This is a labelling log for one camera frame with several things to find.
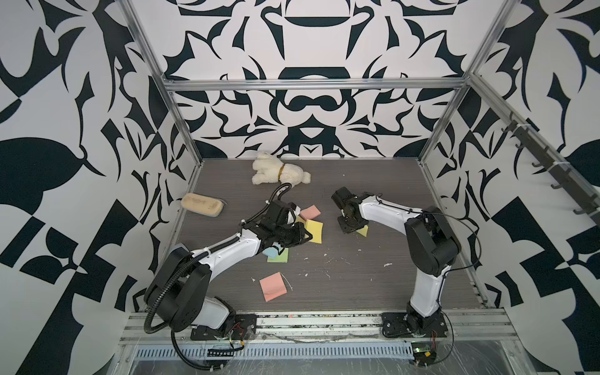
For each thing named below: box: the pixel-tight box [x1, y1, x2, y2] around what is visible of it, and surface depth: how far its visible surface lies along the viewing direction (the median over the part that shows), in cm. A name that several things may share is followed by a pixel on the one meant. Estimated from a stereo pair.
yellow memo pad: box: [304, 218, 324, 245], surface depth 88 cm
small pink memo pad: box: [300, 204, 322, 222], surface depth 102 cm
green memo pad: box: [267, 247, 289, 264], surface depth 89 cm
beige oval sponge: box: [180, 192, 225, 218], surface depth 101 cm
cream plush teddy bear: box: [251, 151, 312, 186], surface depth 107 cm
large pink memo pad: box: [259, 271, 288, 303], surface depth 83 cm
